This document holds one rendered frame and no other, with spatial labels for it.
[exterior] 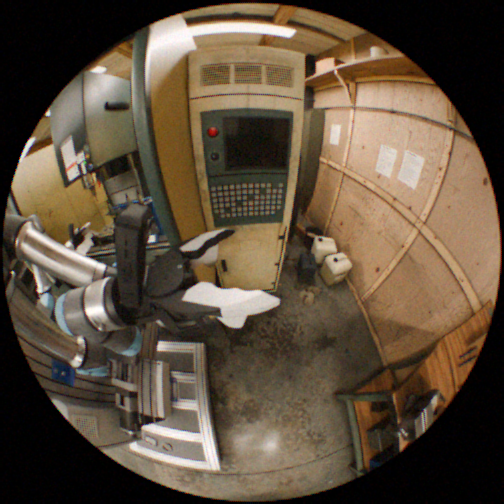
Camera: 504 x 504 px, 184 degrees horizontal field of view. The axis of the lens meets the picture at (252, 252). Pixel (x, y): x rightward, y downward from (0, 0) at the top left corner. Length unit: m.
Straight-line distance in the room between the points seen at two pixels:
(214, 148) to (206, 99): 0.27
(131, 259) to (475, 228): 1.55
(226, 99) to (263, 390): 2.05
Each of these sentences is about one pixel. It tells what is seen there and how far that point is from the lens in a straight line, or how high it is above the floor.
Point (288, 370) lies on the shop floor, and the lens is 1.63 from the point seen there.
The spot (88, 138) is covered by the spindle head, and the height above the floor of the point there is 1.84.
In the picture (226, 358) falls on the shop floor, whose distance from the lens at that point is 1.62.
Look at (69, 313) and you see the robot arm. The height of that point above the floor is 1.47.
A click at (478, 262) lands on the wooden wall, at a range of 1.46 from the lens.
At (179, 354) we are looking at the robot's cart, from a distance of 1.53.
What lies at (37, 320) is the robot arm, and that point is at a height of 1.44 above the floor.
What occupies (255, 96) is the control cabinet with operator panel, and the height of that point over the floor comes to 1.79.
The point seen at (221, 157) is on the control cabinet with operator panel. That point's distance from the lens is 0.83.
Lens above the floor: 1.59
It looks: 45 degrees down
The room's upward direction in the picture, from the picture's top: straight up
